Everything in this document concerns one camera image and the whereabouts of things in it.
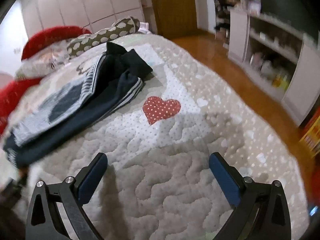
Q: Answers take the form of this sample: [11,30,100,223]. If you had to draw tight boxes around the purple picture frame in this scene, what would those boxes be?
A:
[247,1,262,15]

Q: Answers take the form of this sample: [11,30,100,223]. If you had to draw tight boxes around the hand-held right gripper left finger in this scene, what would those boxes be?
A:
[25,152,108,240]

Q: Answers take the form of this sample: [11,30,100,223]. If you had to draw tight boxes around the white wardrobe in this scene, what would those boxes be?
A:
[19,0,145,34]

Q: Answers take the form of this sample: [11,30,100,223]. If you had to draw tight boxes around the floral pillow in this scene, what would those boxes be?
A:
[15,41,73,79]

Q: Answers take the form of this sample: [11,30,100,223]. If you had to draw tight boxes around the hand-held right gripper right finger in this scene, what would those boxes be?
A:
[209,152,292,240]

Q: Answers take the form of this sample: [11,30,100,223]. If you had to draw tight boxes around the yellow box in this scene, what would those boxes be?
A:
[299,115,320,158]

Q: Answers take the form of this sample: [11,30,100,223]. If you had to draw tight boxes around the heart-patterned quilt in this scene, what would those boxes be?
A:
[0,34,309,240]

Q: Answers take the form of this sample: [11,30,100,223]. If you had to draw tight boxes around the olive polka-dot bolster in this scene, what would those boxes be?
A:
[66,16,142,60]

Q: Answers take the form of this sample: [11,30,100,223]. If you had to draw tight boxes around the dark screen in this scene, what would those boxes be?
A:
[259,0,307,35]

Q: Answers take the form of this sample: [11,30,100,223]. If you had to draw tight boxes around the red pillow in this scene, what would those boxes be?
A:
[21,25,92,61]

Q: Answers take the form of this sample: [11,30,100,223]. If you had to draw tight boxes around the navy striped pants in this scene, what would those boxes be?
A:
[2,42,153,169]

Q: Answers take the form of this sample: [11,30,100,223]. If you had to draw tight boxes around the cluttered rack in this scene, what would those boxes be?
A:
[211,0,247,49]

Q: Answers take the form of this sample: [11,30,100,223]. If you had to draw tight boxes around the white shelf unit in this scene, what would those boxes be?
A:
[227,6,320,128]

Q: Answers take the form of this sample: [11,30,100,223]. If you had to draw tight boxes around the wooden door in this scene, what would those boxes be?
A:
[147,0,198,39]

